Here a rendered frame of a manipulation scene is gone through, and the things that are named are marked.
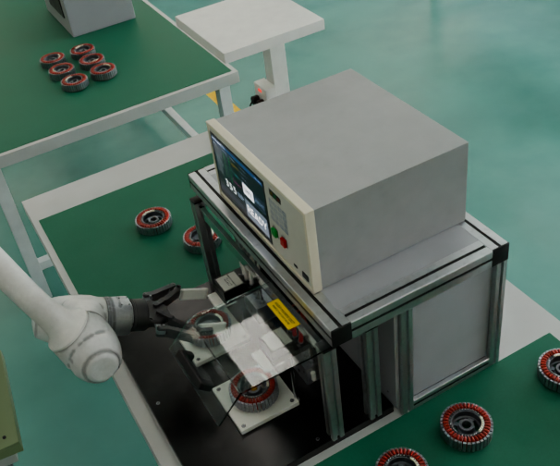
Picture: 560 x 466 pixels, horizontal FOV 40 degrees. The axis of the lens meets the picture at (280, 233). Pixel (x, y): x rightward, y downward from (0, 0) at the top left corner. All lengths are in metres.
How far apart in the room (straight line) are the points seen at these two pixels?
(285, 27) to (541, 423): 1.36
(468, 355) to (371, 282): 0.38
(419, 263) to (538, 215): 2.01
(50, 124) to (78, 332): 1.70
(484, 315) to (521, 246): 1.64
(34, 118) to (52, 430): 1.21
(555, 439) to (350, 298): 0.56
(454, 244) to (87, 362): 0.78
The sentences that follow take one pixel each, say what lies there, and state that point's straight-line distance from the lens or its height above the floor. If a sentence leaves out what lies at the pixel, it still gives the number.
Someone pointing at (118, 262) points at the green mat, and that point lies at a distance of 2.34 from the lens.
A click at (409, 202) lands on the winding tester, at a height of 1.23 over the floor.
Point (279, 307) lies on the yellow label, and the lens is 1.61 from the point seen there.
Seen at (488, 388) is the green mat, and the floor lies 0.75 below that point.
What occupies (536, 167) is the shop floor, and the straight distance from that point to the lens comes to 3.90.
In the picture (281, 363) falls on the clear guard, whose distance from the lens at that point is 1.51.
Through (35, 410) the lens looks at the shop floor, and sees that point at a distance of 3.07.
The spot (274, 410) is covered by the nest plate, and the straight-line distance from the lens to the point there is 1.80.
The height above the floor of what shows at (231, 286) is 0.92.
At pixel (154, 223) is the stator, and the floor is 0.78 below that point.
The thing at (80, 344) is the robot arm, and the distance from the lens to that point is 1.57.
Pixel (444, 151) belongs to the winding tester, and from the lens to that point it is 1.58.
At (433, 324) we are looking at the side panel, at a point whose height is 0.97.
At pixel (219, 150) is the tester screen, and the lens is 1.75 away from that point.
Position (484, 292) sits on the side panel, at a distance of 1.74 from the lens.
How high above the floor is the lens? 2.18
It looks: 38 degrees down
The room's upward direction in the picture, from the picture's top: 8 degrees counter-clockwise
